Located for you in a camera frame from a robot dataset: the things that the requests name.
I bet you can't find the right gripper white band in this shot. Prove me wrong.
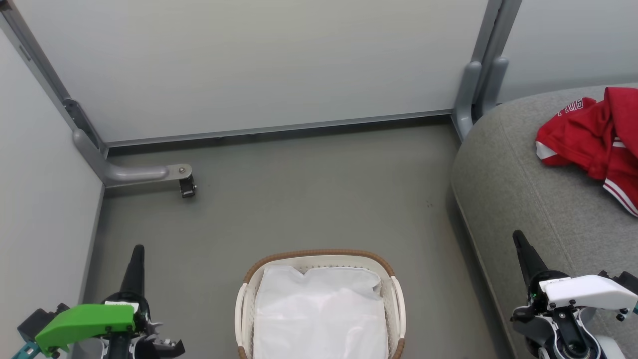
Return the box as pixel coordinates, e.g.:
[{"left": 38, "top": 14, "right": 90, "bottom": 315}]
[{"left": 510, "top": 229, "right": 638, "bottom": 359}]

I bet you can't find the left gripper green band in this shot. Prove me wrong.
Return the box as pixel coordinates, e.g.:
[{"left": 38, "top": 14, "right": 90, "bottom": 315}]
[{"left": 33, "top": 244, "right": 186, "bottom": 359}]

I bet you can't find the red jersey with white lettering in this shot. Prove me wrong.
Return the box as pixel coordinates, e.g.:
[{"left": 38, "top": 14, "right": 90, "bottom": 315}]
[{"left": 535, "top": 96, "right": 622, "bottom": 181}]

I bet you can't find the white laundry basket brown rim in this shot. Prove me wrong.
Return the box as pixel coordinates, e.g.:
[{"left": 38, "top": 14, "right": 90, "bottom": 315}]
[{"left": 234, "top": 249, "right": 407, "bottom": 359}]

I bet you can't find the white cloth basket liner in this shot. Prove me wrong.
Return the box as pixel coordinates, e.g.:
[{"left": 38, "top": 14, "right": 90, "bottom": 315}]
[{"left": 253, "top": 264, "right": 390, "bottom": 359}]

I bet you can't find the grey sofa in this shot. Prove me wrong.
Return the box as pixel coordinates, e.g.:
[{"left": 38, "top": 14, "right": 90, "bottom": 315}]
[{"left": 451, "top": 84, "right": 638, "bottom": 359}]

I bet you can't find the grey partition support foot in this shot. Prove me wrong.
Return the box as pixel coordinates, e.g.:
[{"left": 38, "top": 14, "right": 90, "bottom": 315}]
[
  {"left": 453, "top": 60, "right": 482, "bottom": 142},
  {"left": 480, "top": 55, "right": 509, "bottom": 119},
  {"left": 72, "top": 128, "right": 193, "bottom": 189}
]

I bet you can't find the grey partition bottom rail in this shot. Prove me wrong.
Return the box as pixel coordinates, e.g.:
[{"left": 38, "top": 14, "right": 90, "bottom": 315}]
[{"left": 104, "top": 109, "right": 455, "bottom": 149}]

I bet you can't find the grey metal partition post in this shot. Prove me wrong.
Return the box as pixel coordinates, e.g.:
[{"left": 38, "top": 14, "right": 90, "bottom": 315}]
[
  {"left": 471, "top": 0, "right": 522, "bottom": 108},
  {"left": 0, "top": 0, "right": 109, "bottom": 156}
]

